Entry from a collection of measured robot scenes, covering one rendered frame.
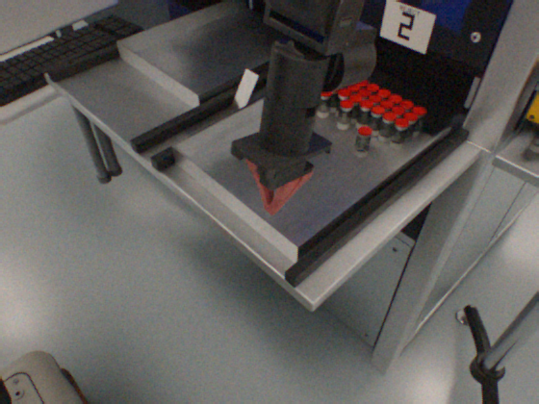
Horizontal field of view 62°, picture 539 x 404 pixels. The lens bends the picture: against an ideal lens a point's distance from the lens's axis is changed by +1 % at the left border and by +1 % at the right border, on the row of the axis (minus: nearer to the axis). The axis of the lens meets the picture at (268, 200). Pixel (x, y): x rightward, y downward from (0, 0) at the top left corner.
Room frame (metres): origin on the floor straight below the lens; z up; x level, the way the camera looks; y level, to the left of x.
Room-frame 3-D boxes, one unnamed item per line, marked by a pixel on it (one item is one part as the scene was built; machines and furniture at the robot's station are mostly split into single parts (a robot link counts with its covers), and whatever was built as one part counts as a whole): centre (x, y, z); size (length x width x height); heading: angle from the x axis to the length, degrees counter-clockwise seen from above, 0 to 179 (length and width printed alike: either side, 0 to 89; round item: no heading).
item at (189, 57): (0.85, 0.09, 0.90); 0.34 x 0.26 x 0.04; 134
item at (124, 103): (0.68, 0.02, 0.87); 0.70 x 0.48 x 0.02; 44
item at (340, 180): (0.53, -0.07, 0.90); 0.34 x 0.26 x 0.04; 133
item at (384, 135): (0.61, -0.15, 0.90); 0.18 x 0.02 x 0.05; 43
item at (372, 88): (0.64, -0.18, 0.90); 0.18 x 0.02 x 0.05; 43
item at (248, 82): (0.63, 0.08, 0.91); 0.14 x 0.03 x 0.06; 135
